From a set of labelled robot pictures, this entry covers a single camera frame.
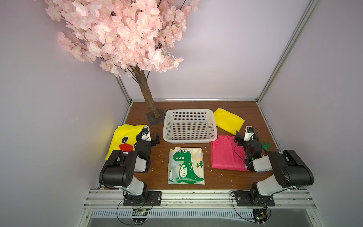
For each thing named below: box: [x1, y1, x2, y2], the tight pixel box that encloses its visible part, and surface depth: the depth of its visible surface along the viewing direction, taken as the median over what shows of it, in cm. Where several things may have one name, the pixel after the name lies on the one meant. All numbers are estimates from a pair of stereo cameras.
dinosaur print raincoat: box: [167, 147, 206, 185], surface depth 83 cm
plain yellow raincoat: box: [213, 107, 246, 136], surface depth 109 cm
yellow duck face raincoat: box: [104, 124, 147, 161], surface depth 99 cm
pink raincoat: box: [210, 134, 250, 172], surface depth 87 cm
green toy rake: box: [261, 141, 273, 152], surface depth 94 cm
